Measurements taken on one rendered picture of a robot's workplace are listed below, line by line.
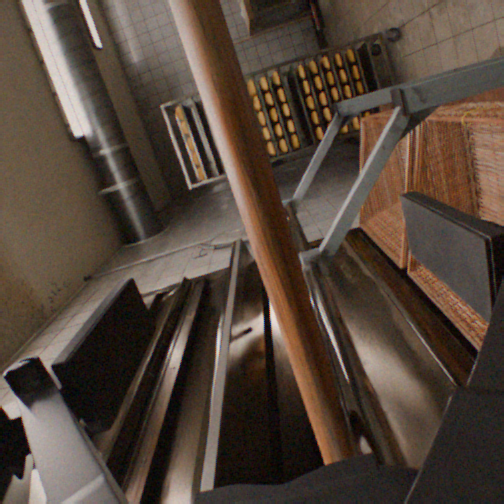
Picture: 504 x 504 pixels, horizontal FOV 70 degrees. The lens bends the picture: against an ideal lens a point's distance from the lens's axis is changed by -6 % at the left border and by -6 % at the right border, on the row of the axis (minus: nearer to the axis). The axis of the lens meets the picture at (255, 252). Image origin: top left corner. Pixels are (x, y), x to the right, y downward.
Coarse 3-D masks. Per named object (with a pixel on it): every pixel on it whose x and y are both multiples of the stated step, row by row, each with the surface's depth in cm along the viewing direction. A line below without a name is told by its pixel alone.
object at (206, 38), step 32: (192, 0) 21; (192, 32) 22; (224, 32) 22; (192, 64) 23; (224, 64) 22; (224, 96) 23; (224, 128) 23; (256, 128) 24; (224, 160) 25; (256, 160) 24; (256, 192) 25; (256, 224) 25; (288, 224) 26; (256, 256) 27; (288, 256) 26; (288, 288) 27; (288, 320) 28; (288, 352) 29; (320, 352) 29; (320, 384) 29; (320, 416) 30; (320, 448) 33; (352, 448) 33
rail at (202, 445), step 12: (228, 276) 138; (228, 288) 127; (216, 348) 94; (216, 360) 89; (216, 372) 84; (204, 408) 74; (204, 420) 71; (204, 432) 67; (204, 444) 64; (204, 456) 62; (192, 480) 58; (192, 492) 56
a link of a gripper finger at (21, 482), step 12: (0, 408) 11; (0, 468) 9; (12, 468) 11; (24, 468) 11; (0, 480) 9; (12, 480) 9; (24, 480) 10; (0, 492) 9; (12, 492) 9; (24, 492) 10
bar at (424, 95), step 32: (480, 64) 97; (384, 96) 100; (416, 96) 56; (448, 96) 56; (320, 160) 107; (384, 160) 60; (352, 192) 62; (320, 256) 65; (320, 288) 54; (320, 320) 47; (352, 352) 39; (352, 384) 34; (352, 416) 31; (384, 416) 31; (384, 448) 27
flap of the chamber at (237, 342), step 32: (256, 288) 155; (256, 320) 129; (224, 352) 90; (256, 352) 111; (224, 384) 78; (256, 384) 97; (224, 416) 71; (256, 416) 86; (224, 448) 64; (256, 448) 76; (224, 480) 59; (256, 480) 69
